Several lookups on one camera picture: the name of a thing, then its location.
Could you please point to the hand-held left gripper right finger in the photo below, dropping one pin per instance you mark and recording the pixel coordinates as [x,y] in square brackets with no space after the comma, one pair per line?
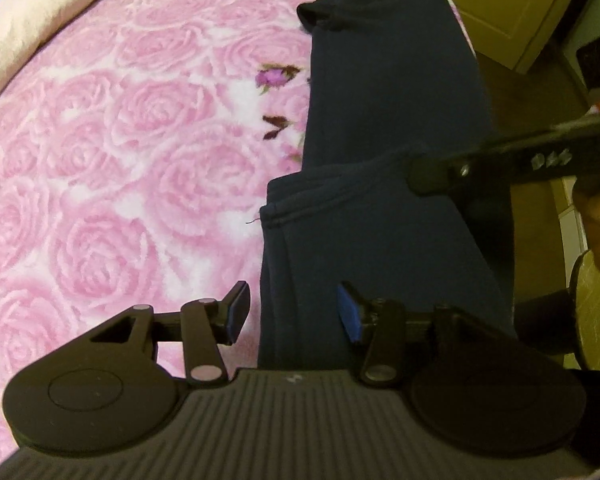
[347,312]

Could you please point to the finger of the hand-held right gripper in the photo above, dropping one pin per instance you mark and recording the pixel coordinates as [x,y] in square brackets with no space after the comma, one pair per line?
[440,175]

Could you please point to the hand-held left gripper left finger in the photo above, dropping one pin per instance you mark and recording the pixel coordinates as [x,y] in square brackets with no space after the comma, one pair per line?
[237,312]

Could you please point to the navy blue pants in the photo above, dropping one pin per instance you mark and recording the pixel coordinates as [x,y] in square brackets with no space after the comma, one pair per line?
[380,110]

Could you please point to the round wooden stool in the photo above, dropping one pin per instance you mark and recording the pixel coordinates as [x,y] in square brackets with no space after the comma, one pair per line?
[597,310]

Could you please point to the cream cabinet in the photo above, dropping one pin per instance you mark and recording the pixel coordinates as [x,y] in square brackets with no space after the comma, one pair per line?
[505,0]

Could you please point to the pink floral blanket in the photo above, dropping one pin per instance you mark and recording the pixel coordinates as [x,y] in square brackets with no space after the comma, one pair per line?
[105,185]

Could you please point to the cream pillow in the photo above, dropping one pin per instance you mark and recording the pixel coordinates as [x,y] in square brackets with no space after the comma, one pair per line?
[30,25]

